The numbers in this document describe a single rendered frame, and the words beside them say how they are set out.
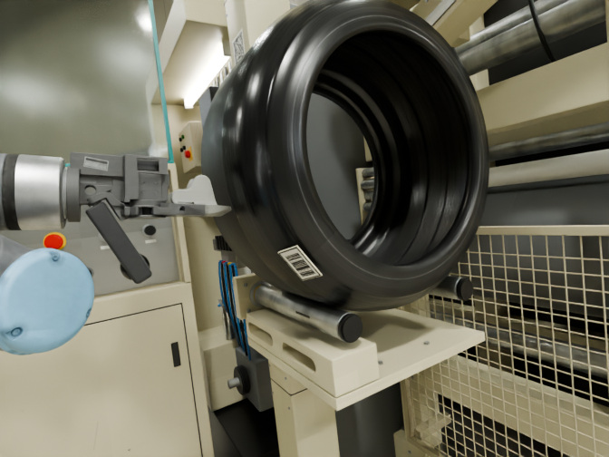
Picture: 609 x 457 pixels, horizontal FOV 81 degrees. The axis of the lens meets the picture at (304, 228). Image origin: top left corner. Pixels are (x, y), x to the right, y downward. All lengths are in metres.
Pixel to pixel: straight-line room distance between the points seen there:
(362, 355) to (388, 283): 0.12
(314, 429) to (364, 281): 0.60
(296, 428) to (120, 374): 0.52
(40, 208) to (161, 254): 0.73
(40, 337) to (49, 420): 0.86
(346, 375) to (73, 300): 0.38
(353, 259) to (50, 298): 0.37
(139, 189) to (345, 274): 0.31
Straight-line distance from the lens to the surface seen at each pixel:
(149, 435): 1.29
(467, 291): 0.76
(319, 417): 1.08
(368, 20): 0.65
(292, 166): 0.49
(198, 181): 0.54
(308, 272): 0.52
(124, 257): 0.52
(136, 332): 1.17
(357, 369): 0.59
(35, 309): 0.38
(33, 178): 0.50
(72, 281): 0.39
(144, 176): 0.52
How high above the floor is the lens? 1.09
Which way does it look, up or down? 3 degrees down
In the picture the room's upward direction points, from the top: 6 degrees counter-clockwise
